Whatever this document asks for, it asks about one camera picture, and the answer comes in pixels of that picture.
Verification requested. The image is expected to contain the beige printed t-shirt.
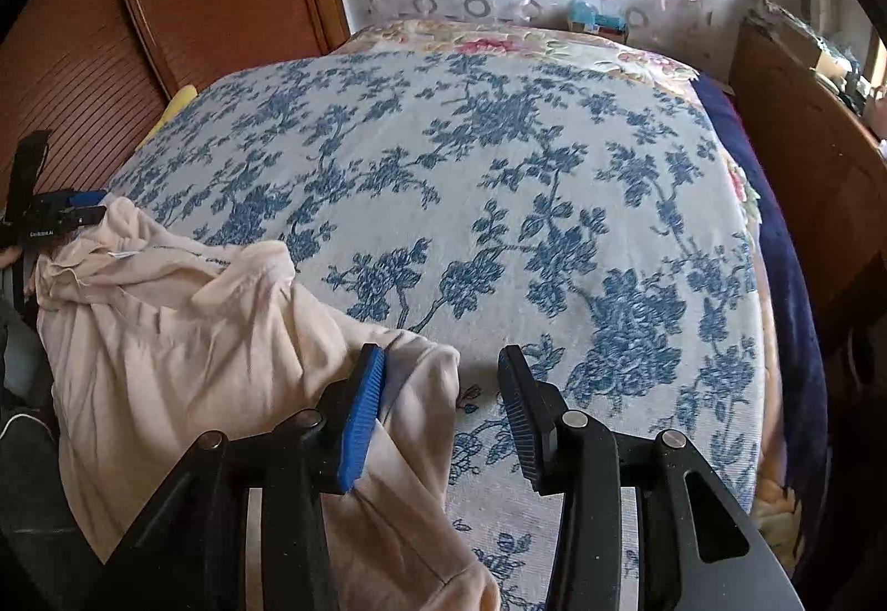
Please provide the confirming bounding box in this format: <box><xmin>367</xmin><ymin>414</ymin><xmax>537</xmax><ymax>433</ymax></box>
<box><xmin>34</xmin><ymin>197</ymin><xmax>501</xmax><ymax>611</ymax></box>

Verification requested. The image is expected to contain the pink bottle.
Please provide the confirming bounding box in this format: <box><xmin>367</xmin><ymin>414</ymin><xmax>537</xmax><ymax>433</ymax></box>
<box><xmin>863</xmin><ymin>86</ymin><xmax>887</xmax><ymax>137</ymax></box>

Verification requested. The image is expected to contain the yellow plush toy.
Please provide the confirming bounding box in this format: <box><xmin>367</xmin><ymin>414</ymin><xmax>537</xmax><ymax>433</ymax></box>
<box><xmin>156</xmin><ymin>84</ymin><xmax>202</xmax><ymax>130</ymax></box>

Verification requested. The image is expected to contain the open cardboard box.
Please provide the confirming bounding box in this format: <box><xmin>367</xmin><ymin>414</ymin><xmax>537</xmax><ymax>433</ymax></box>
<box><xmin>766</xmin><ymin>15</ymin><xmax>836</xmax><ymax>68</ymax></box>

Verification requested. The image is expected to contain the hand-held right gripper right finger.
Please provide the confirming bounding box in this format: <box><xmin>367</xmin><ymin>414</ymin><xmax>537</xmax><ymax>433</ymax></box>
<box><xmin>497</xmin><ymin>345</ymin><xmax>805</xmax><ymax>611</ymax></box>

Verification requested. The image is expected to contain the pink floral blanket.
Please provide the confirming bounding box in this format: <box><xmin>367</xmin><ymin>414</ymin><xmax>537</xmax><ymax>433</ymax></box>
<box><xmin>333</xmin><ymin>18</ymin><xmax>798</xmax><ymax>557</ymax></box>

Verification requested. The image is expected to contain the small cardboard box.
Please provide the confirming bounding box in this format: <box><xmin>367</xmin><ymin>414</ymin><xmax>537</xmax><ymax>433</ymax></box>
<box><xmin>568</xmin><ymin>21</ymin><xmax>630</xmax><ymax>45</ymax></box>

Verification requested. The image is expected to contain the navy blue blanket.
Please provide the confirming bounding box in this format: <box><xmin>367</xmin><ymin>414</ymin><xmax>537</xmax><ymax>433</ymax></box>
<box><xmin>693</xmin><ymin>76</ymin><xmax>833</xmax><ymax>584</ymax></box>

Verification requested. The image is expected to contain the blue plastic bag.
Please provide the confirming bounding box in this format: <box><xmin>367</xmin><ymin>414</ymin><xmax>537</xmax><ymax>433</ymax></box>
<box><xmin>568</xmin><ymin>0</ymin><xmax>628</xmax><ymax>30</ymax></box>

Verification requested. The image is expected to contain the wooden cabinet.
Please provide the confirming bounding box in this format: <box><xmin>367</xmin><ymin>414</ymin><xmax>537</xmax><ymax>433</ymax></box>
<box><xmin>727</xmin><ymin>22</ymin><xmax>887</xmax><ymax>376</ymax></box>

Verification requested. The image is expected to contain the blue floral bed sheet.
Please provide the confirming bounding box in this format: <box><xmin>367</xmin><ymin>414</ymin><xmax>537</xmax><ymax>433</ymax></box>
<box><xmin>104</xmin><ymin>53</ymin><xmax>767</xmax><ymax>611</ymax></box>

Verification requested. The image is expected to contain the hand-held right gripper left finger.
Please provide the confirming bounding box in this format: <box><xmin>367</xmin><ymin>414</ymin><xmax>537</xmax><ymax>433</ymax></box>
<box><xmin>104</xmin><ymin>344</ymin><xmax>385</xmax><ymax>611</ymax></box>

